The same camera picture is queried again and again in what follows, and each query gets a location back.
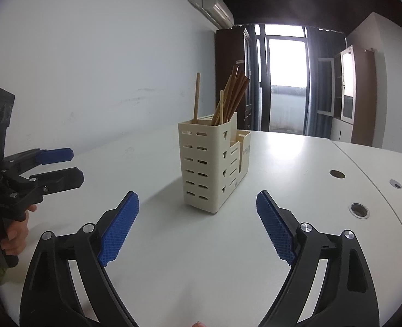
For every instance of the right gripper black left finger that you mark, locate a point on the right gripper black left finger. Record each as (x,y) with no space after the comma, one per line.
(49,297)

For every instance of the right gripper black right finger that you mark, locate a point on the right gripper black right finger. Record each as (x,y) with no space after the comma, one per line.
(329,282)

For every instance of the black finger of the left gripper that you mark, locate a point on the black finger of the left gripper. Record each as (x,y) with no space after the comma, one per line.
(40,185)
(42,157)

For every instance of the light bamboo chopstick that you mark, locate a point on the light bamboo chopstick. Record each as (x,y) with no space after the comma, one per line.
(196,99)
(221,107)
(228,94)

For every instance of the person's left hand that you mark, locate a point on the person's left hand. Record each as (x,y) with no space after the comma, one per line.
(17,232)

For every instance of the beige plastic utensil holder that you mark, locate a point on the beige plastic utensil holder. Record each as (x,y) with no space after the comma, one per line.
(213,159)

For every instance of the brown white glass cabinet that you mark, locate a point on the brown white glass cabinet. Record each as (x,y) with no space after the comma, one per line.
(354,96)

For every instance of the reddish brown chopstick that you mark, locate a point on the reddish brown chopstick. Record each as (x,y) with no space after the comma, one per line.
(236,70)

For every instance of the glass balcony door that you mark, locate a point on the glass balcony door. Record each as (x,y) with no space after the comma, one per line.
(282,78)

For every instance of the dark blue curtain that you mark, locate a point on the dark blue curtain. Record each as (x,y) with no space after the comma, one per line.
(322,47)

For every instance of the white wall air conditioner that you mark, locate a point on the white wall air conditioner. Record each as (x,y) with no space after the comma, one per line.
(220,13)

